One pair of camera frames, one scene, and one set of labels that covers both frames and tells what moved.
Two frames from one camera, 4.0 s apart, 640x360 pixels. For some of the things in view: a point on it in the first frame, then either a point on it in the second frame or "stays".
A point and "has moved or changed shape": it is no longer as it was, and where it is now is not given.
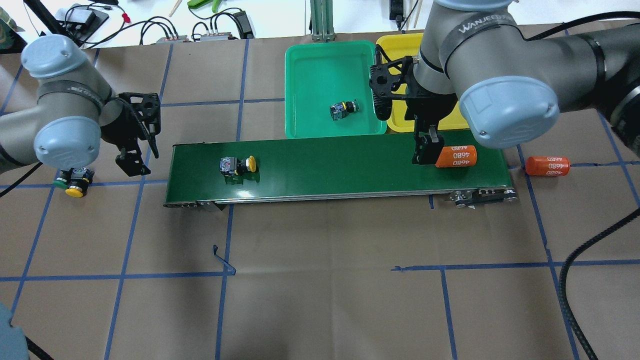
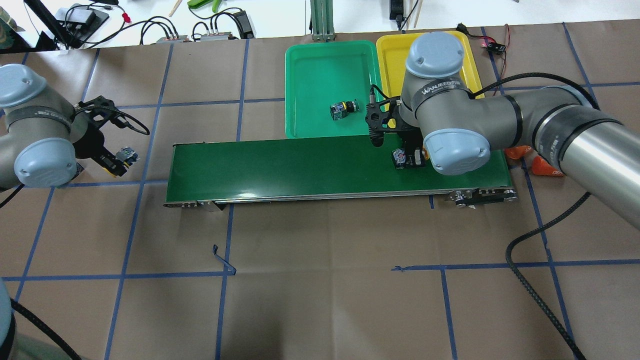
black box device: [83, 21] stays
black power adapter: [246, 31] stays
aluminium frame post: [322, 20] stays
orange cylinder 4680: [453, 156] has moved or changed shape
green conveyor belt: [205, 172] stays
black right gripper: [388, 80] to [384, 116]
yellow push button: [80, 179] has moved or changed shape
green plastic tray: [327, 90] stays
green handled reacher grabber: [198, 4] stays
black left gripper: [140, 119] to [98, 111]
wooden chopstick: [177, 5] stays
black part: [338, 110] stays
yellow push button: [231, 166] to [399, 157]
